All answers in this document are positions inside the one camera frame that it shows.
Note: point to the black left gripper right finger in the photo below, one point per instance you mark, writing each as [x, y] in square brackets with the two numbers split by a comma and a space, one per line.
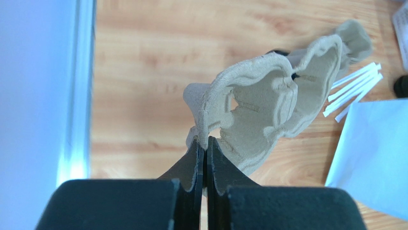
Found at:
[235, 202]

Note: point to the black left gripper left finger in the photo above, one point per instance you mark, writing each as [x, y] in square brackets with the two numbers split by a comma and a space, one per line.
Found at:
[170, 202]

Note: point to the single cardboard cup carrier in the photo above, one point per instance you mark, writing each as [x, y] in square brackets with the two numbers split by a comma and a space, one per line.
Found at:
[257, 101]

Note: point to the light blue paper bag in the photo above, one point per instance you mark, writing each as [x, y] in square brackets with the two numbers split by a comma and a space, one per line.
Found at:
[371, 159]

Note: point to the stack of black lids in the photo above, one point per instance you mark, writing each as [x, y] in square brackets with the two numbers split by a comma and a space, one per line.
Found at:
[401, 87]

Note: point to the black cup lid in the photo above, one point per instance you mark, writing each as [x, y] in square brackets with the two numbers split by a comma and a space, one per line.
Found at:
[280, 52]

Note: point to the white wrapped straw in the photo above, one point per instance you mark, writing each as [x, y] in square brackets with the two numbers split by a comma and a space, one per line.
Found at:
[357, 73]
[342, 114]
[352, 83]
[367, 84]

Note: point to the cardboard cup carrier tray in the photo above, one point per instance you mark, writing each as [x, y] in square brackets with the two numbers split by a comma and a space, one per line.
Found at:
[356, 44]

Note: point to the aluminium frame rail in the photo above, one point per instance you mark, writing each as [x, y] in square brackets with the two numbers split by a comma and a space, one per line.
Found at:
[74, 159]

